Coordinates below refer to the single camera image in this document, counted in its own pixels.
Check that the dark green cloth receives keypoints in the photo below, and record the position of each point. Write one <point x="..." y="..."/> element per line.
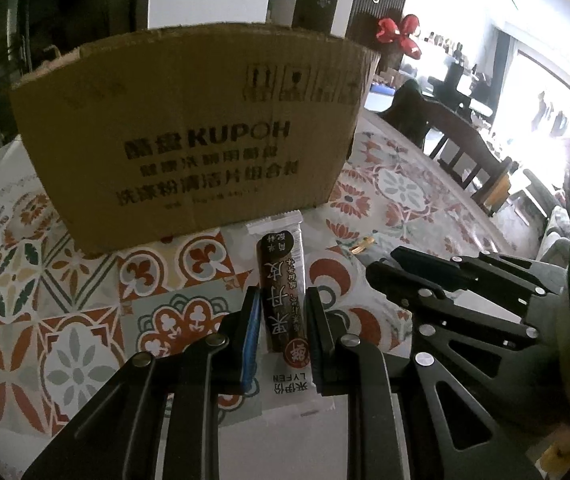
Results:
<point x="412" y="110"/>

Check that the dark slatted wall panel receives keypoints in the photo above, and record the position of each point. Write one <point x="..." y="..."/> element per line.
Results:
<point x="360" y="5"/>

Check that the patterned table mat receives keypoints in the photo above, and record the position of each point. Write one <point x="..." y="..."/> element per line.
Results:
<point x="65" y="310"/>

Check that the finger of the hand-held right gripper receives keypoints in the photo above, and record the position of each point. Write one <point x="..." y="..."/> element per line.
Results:
<point x="465" y="267"/>
<point x="415" y="285"/>

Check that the black glass sliding door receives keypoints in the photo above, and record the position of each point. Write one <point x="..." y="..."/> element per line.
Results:
<point x="55" y="20"/>

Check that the brown wooden chair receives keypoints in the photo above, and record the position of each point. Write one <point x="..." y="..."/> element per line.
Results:
<point x="460" y="145"/>

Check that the brown snack bar packet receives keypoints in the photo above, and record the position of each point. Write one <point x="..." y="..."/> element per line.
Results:
<point x="282" y="285"/>

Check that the brown cardboard box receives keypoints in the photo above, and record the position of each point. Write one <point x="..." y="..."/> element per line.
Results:
<point x="190" y="160"/>

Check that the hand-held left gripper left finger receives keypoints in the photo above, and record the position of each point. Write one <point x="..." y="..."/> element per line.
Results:
<point x="250" y="335"/>

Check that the gold candy wrapper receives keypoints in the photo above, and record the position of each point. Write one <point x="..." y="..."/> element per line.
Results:
<point x="362" y="246"/>

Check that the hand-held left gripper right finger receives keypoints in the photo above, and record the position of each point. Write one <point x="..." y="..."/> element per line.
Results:
<point x="315" y="340"/>

